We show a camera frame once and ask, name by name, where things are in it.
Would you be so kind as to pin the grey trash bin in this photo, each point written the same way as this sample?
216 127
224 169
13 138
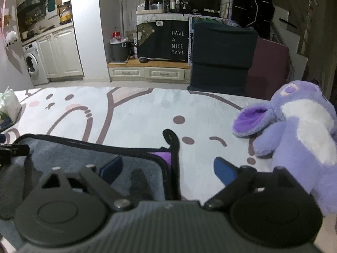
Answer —
119 50

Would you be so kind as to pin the white countertop shelf rack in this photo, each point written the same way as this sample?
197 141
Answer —
151 4

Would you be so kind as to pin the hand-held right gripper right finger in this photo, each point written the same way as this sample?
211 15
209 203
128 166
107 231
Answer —
224 171

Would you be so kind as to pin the red lid bottle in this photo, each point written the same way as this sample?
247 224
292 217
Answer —
116 34

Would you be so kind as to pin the purple plush toy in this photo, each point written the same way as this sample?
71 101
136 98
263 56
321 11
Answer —
297 126

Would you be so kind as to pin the grey towel with black trim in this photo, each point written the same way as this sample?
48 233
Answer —
147 168

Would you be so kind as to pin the maroon box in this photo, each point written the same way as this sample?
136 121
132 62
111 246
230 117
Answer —
268 68

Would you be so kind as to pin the black printed cloth cover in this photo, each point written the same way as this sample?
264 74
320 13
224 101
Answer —
163 40

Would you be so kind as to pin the white plush wall toy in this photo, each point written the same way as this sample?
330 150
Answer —
11 37

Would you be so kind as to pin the printed cartoon blanket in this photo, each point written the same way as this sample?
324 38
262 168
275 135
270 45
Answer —
137 110

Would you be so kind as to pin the white drawer platform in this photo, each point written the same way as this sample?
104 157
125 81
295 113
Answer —
150 71

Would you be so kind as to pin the white kitchen cabinet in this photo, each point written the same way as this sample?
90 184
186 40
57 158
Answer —
62 52

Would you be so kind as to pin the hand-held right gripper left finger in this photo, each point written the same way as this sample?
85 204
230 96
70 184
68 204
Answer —
112 169

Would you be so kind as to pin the white tissue pack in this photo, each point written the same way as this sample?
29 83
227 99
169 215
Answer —
11 106

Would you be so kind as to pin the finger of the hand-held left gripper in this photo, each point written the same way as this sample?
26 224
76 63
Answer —
14 151

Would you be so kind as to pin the black hanging jacket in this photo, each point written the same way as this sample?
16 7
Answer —
254 5

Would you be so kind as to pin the white washing machine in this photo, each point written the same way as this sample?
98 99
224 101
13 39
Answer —
33 62

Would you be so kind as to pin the black range hood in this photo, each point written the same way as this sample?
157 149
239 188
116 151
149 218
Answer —
31 2

